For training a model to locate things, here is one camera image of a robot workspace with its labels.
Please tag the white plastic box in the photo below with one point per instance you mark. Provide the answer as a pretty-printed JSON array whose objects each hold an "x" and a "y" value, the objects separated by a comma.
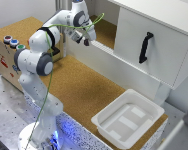
[{"x": 127, "y": 121}]

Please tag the red button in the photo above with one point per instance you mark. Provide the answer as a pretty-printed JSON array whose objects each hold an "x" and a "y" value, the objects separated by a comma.
[{"x": 7, "y": 38}]

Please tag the green button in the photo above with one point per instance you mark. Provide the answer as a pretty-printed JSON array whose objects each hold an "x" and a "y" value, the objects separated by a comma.
[{"x": 20, "y": 47}]

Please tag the purple block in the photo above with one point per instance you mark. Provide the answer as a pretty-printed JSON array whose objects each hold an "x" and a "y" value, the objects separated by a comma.
[{"x": 86, "y": 42}]

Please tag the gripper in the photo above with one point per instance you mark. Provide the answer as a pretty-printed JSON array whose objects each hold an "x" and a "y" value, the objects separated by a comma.
[{"x": 90, "y": 34}]

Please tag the blue button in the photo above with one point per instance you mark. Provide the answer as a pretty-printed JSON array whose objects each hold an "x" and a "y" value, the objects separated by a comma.
[{"x": 14, "y": 42}]

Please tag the white sliding door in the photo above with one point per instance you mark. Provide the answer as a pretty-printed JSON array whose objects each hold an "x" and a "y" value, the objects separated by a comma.
[{"x": 167, "y": 50}]

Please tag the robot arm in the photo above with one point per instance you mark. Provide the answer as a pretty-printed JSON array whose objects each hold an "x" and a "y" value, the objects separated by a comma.
[{"x": 34, "y": 60}]

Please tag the white cabinet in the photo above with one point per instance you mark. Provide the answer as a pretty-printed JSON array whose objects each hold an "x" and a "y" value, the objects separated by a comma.
[{"x": 127, "y": 71}]

